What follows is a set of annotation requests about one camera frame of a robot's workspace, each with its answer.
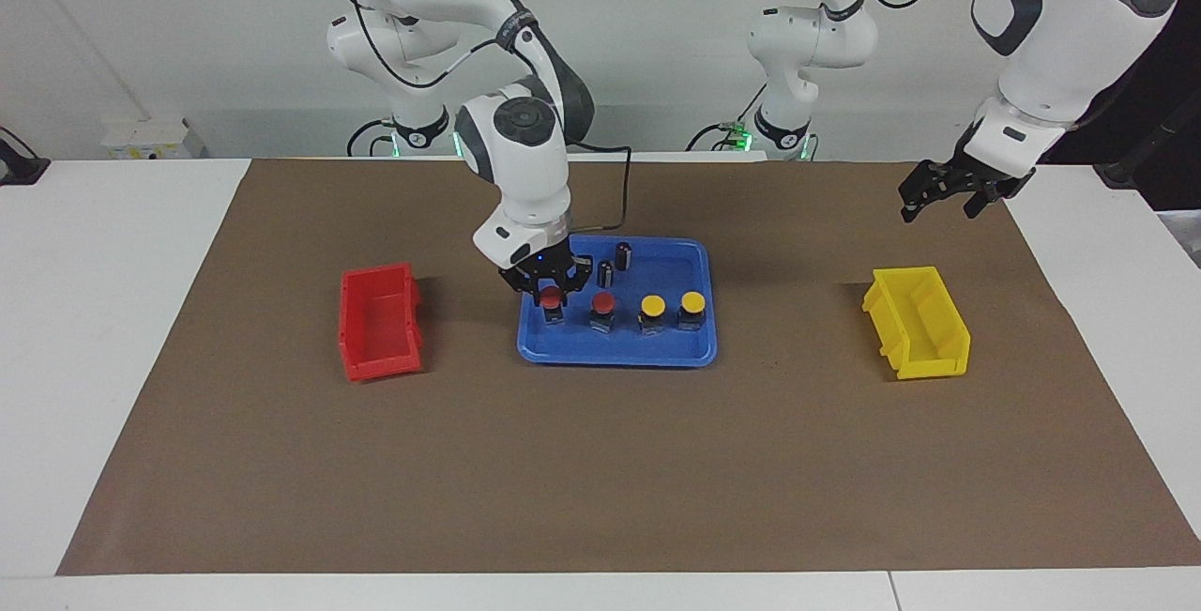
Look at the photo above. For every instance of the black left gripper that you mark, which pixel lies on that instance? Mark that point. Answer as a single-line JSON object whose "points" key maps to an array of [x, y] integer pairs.
{"points": [[980, 170]]}

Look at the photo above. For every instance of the yellow plastic bin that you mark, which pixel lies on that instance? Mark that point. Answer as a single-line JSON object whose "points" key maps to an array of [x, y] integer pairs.
{"points": [[924, 320]]}

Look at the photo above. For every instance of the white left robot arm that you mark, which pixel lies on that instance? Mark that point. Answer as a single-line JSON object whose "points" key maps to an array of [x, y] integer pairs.
{"points": [[1051, 57]]}

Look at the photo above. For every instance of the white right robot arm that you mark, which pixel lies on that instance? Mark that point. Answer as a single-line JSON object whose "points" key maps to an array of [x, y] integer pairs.
{"points": [[521, 160]]}

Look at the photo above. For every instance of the black cylindrical capacitor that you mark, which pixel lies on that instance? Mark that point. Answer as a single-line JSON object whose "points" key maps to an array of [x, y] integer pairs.
{"points": [[624, 256], [605, 275]]}

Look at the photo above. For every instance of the red push button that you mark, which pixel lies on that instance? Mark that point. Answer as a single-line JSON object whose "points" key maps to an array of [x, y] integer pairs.
{"points": [[603, 301], [552, 297]]}

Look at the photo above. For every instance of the black equipment stand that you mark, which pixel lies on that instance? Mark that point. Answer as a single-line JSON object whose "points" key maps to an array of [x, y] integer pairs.
{"points": [[1173, 123]]}

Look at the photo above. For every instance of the blue plastic tray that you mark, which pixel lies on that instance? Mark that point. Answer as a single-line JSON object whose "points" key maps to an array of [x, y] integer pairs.
{"points": [[676, 264]]}

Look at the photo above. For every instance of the yellow push button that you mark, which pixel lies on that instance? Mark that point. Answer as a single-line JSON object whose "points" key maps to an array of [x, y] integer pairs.
{"points": [[692, 301], [652, 306]]}

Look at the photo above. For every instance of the white power strip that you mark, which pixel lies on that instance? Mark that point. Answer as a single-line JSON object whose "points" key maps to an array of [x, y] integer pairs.
{"points": [[150, 140]]}

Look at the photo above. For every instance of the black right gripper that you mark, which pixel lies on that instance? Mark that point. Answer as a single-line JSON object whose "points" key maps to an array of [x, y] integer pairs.
{"points": [[549, 266]]}

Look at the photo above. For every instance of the black table clamp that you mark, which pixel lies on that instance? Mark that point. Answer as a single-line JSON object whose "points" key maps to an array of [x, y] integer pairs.
{"points": [[19, 165]]}

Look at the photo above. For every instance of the brown paper mat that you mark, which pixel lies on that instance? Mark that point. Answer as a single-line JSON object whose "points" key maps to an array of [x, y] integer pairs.
{"points": [[600, 461]]}

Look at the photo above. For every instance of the red plastic bin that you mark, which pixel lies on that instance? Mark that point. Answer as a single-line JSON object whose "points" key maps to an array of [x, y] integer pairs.
{"points": [[380, 325]]}

